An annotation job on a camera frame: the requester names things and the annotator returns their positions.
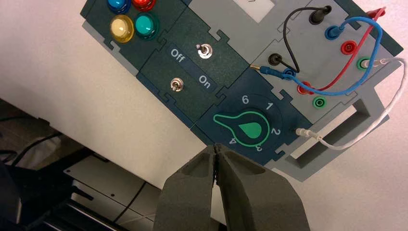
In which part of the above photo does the dark rotary knob green outline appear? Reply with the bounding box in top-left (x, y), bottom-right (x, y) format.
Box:
top-left (213, 110), bottom-right (271, 147)

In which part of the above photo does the light grey metal plate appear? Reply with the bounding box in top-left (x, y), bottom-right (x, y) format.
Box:
top-left (63, 154), bottom-right (164, 231)

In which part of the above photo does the white display screen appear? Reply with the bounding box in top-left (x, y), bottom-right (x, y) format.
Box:
top-left (231, 0), bottom-right (277, 23)

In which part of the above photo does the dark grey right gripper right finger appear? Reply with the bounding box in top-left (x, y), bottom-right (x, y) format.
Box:
top-left (216, 145), bottom-right (312, 231)

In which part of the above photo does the grey and teal task board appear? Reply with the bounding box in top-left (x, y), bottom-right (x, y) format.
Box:
top-left (79, 0), bottom-right (404, 183)

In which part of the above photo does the red banana plug cable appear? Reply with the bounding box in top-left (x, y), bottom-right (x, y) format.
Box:
top-left (296, 7), bottom-right (387, 96)

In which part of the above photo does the white banana plug cable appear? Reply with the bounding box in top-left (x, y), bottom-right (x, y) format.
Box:
top-left (295, 57), bottom-right (408, 151)

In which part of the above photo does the blue round push button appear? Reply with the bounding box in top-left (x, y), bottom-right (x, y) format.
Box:
top-left (106, 0), bottom-right (132, 14)

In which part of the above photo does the blue banana plug cable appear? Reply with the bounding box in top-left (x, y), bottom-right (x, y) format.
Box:
top-left (250, 16), bottom-right (383, 97)

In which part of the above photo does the thin black cable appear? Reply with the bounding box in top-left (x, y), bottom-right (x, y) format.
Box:
top-left (112, 181), bottom-right (148, 224)

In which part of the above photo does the black metal frame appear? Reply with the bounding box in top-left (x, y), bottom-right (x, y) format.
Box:
top-left (0, 153), bottom-right (128, 231)

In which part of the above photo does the green banana socket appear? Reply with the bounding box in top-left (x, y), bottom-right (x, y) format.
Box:
top-left (312, 95), bottom-right (328, 110)
top-left (356, 56), bottom-right (372, 71)

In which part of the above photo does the teal round push button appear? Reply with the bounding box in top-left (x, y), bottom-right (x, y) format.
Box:
top-left (134, 12), bottom-right (160, 41)

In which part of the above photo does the yellow round push button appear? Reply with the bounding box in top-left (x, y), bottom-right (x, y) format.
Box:
top-left (110, 14), bottom-right (135, 44)

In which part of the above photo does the red round push button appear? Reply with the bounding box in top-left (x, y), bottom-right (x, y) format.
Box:
top-left (131, 0), bottom-right (157, 13)

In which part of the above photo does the red banana socket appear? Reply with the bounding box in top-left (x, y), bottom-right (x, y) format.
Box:
top-left (340, 40), bottom-right (358, 56)

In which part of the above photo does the black banana plug cable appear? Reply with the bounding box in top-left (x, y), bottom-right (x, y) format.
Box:
top-left (268, 5), bottom-right (332, 74)

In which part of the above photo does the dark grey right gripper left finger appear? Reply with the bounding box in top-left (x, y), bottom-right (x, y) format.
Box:
top-left (153, 144), bottom-right (218, 231)

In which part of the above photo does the silver toggle switch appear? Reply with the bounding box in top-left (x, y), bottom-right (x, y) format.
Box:
top-left (169, 77), bottom-right (185, 93)
top-left (195, 43), bottom-right (213, 61)

